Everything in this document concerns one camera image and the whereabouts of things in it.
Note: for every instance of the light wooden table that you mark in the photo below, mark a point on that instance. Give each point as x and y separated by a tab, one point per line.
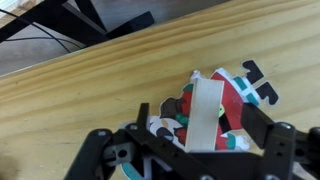
83	100

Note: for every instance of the black metal stand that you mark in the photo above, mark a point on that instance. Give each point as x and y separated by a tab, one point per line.
66	20

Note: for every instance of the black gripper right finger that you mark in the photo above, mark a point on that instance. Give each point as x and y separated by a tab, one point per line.
283	150

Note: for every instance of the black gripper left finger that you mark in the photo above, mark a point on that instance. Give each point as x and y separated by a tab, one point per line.
156	146

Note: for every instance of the light wooden chip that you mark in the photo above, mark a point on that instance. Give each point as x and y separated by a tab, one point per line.
205	113

